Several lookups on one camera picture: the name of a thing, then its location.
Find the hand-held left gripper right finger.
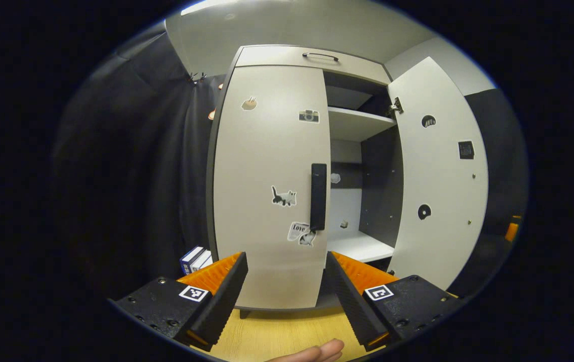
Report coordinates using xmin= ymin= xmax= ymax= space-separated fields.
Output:
xmin=324 ymin=250 xmax=468 ymax=351

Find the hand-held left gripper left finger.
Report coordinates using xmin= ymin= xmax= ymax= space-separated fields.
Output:
xmin=108 ymin=251 xmax=249 ymax=352

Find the cabinet door with headphone sticker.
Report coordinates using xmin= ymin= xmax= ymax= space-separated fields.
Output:
xmin=386 ymin=56 xmax=489 ymax=291

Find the beige double-door shoe cabinet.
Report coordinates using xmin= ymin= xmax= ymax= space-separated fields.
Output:
xmin=206 ymin=44 xmax=404 ymax=320

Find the cabinet door with camera sticker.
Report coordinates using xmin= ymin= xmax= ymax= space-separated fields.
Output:
xmin=213 ymin=64 xmax=332 ymax=310

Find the beige cabinet drawer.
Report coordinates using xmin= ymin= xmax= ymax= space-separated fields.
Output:
xmin=236 ymin=45 xmax=393 ymax=86

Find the blue and white box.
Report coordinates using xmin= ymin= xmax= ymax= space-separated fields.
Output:
xmin=194 ymin=250 xmax=213 ymax=272
xmin=180 ymin=245 xmax=206 ymax=275

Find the black backdrop cloth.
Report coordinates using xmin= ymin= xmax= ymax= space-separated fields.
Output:
xmin=50 ymin=23 xmax=529 ymax=307

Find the ceiling light panel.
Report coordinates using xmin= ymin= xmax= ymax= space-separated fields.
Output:
xmin=181 ymin=0 xmax=247 ymax=16

